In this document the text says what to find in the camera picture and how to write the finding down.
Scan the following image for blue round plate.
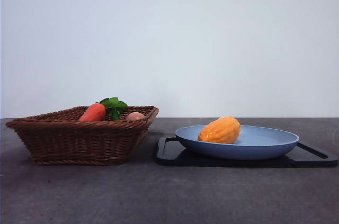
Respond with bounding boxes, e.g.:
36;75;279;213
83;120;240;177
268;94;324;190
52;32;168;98
174;124;300;160

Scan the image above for brown wicker basket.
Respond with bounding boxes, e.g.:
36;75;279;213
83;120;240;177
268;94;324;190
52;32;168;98
5;105;160;166

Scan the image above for brown egg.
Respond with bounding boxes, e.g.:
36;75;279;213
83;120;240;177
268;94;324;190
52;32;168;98
125;112;146;122

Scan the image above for black rectangular tray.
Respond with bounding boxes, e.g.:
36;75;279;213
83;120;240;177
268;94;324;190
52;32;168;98
154;137;339;168

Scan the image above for orange carrot with green leaves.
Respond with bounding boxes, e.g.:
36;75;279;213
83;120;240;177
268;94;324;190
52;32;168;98
78;97;129;122

